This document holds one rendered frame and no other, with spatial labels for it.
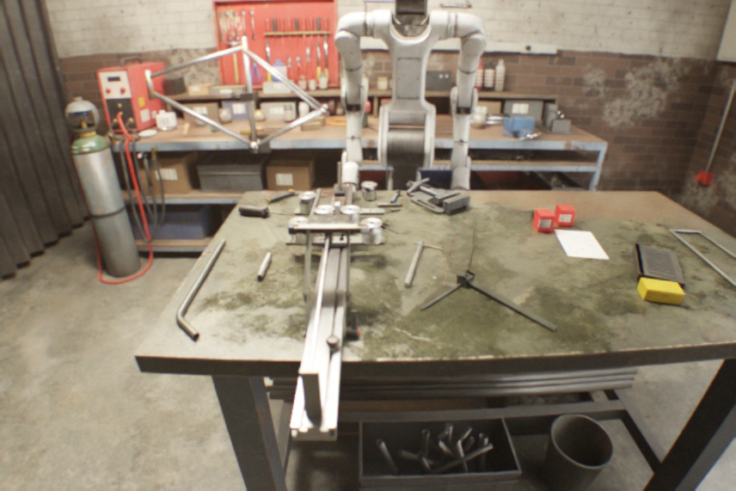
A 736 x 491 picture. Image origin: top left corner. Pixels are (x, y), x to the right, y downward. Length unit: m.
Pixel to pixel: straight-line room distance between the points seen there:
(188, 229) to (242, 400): 2.02
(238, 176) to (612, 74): 2.86
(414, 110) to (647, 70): 2.54
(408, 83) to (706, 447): 1.43
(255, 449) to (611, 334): 0.81
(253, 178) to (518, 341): 2.02
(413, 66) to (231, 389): 1.16
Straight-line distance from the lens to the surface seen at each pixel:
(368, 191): 1.26
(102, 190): 2.64
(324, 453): 1.63
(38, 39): 3.65
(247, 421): 0.96
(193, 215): 2.75
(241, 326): 0.79
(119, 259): 2.81
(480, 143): 2.37
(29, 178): 3.41
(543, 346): 0.78
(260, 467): 1.11
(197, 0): 3.24
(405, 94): 1.50
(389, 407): 1.70
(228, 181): 2.56
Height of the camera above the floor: 1.38
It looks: 25 degrees down
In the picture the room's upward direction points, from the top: straight up
